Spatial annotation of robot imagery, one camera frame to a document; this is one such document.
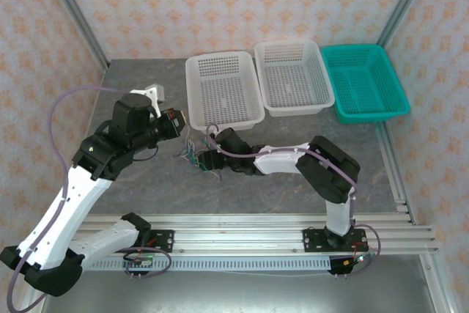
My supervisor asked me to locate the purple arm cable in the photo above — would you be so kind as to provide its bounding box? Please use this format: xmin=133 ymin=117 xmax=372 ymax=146
xmin=6 ymin=85 xmax=173 ymax=312
xmin=204 ymin=124 xmax=382 ymax=278

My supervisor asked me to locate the thin green wire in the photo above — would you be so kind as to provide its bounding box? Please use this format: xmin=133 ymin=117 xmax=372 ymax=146
xmin=181 ymin=144 xmax=221 ymax=182

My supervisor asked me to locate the slotted white cable duct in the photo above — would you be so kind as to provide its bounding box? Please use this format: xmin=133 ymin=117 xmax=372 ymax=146
xmin=89 ymin=257 xmax=333 ymax=272

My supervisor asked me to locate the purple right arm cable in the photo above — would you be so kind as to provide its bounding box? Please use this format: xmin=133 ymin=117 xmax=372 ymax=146
xmin=204 ymin=124 xmax=382 ymax=278

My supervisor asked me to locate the white perforated plastic basket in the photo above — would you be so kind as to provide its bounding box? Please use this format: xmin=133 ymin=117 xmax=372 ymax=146
xmin=185 ymin=50 xmax=266 ymax=133
xmin=254 ymin=39 xmax=336 ymax=118

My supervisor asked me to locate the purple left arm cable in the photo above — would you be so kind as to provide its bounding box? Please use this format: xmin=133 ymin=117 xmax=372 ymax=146
xmin=6 ymin=85 xmax=173 ymax=312

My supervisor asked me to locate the aluminium frame post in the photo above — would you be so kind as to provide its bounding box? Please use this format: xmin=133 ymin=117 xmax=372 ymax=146
xmin=38 ymin=0 xmax=110 ymax=70
xmin=377 ymin=0 xmax=437 ymax=48

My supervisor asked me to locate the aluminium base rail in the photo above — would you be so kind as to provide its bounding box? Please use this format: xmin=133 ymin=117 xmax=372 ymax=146
xmin=73 ymin=213 xmax=439 ymax=255

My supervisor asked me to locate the teal perforated plastic basket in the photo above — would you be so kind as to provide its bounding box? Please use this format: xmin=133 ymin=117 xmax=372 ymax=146
xmin=320 ymin=44 xmax=411 ymax=125

